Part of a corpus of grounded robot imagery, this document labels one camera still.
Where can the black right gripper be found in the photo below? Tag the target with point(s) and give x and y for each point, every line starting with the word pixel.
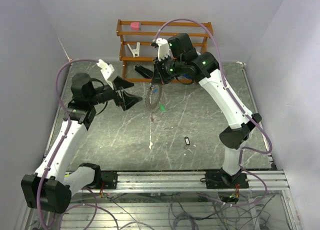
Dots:
pixel 158 70

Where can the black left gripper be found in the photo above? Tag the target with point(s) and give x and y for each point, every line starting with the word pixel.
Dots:
pixel 127 100

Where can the large keyring with small rings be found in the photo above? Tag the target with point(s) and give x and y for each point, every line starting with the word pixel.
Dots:
pixel 152 100

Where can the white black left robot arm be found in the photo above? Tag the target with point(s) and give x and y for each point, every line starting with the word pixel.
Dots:
pixel 48 188

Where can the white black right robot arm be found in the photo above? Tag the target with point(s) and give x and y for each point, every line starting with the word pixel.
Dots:
pixel 177 56

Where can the black stapler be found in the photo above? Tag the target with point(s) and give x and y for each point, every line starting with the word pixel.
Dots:
pixel 144 72

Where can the white plastic clamp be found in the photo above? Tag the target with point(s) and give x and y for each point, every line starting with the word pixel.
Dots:
pixel 134 51

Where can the green key tag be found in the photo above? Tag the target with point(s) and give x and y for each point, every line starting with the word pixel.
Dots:
pixel 162 107

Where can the pink eraser block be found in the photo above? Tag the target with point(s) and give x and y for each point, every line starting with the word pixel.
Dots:
pixel 135 26

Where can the brown wooden shelf rack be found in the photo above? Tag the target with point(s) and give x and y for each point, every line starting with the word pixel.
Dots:
pixel 145 36

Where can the black tagged key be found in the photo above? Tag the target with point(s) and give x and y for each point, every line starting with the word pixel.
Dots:
pixel 187 145

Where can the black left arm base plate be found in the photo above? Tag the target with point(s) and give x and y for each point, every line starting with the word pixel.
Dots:
pixel 107 180

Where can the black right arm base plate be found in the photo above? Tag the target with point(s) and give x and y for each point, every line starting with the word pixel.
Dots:
pixel 219 179

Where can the aluminium mounting rail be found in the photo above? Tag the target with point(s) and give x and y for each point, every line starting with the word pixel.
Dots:
pixel 189 181

